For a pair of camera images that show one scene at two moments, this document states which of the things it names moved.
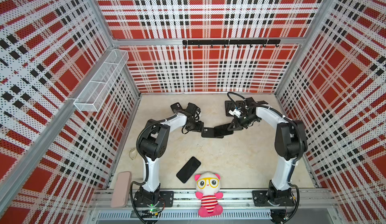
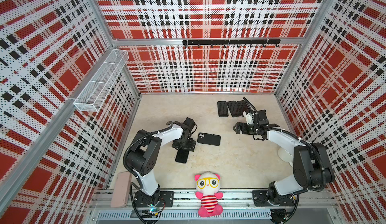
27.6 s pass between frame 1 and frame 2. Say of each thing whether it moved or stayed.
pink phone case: stayed
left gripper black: moved
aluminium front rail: stayed
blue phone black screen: moved
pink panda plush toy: stayed
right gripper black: moved
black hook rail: stayed
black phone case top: moved
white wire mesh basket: stayed
